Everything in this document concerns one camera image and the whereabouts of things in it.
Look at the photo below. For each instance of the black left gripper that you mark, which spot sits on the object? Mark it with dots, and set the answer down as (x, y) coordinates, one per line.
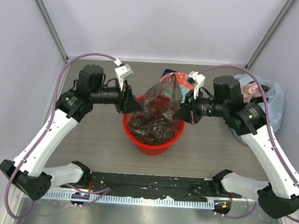
(129, 103)

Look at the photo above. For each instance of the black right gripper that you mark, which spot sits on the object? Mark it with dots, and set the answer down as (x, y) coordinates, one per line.
(188, 112)

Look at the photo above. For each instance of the black plastic trash bag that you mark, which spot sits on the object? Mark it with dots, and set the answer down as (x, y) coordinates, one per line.
(170, 88)

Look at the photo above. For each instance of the red mesh trash bin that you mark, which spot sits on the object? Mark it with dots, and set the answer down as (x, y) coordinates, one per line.
(153, 130)

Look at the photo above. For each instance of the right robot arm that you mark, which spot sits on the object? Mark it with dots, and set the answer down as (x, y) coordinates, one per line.
(279, 196)

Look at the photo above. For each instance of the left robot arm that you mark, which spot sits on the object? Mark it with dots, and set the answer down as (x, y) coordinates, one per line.
(28, 172)

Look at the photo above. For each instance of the pink crumpled trash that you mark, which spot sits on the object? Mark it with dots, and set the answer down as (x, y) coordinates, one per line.
(251, 93)

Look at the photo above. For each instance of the blue plastic trash bag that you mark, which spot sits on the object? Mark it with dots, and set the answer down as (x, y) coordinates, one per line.
(274, 96)

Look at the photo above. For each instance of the red patterned plate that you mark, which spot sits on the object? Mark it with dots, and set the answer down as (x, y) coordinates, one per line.
(185, 86)

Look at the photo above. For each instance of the blue place mat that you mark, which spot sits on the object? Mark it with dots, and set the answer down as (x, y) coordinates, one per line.
(168, 71)

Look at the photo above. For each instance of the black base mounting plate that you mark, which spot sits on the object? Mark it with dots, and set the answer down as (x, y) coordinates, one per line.
(155, 187)

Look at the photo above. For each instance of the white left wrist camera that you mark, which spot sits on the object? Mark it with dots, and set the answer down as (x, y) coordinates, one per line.
(122, 71)

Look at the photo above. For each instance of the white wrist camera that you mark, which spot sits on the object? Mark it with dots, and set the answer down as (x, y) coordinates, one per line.
(122, 71)
(197, 80)

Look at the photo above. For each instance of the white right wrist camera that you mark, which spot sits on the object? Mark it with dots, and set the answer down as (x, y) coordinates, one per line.
(197, 80)

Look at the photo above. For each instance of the white slotted cable duct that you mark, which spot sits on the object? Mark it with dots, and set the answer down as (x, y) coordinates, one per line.
(72, 195)

